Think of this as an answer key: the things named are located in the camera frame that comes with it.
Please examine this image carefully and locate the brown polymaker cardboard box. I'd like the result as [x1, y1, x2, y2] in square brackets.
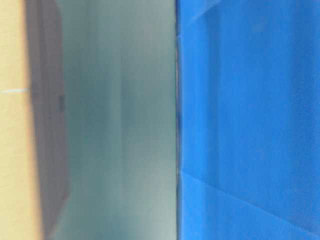
[0, 0, 71, 240]

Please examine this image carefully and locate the blue table cloth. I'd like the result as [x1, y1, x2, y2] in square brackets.
[177, 0, 320, 240]

